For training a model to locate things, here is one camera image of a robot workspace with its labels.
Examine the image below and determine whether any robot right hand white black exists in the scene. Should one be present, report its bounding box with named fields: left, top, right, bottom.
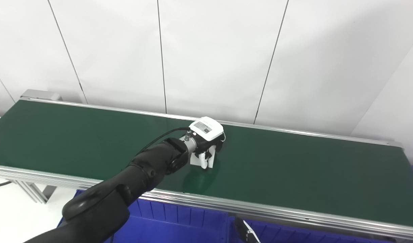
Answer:
left=234, top=217, right=261, bottom=243

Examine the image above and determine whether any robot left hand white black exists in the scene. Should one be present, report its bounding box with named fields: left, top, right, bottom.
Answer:
left=188, top=116, right=226, bottom=169

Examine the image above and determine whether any white square part round hole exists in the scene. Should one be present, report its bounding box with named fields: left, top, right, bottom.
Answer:
left=190, top=150, right=215, bottom=169

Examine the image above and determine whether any green conveyor belt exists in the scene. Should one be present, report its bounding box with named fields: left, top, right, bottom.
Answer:
left=0, top=97, right=413, bottom=242
left=0, top=100, right=413, bottom=228

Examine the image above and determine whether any grey conveyor motor box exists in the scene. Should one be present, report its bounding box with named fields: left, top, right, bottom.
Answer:
left=20, top=89, right=62, bottom=101

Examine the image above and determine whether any aluminium conveyor leg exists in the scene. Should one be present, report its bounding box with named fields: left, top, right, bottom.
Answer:
left=11, top=180, right=57, bottom=204

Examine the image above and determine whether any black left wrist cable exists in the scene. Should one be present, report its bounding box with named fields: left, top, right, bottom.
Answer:
left=135, top=127, right=193, bottom=160

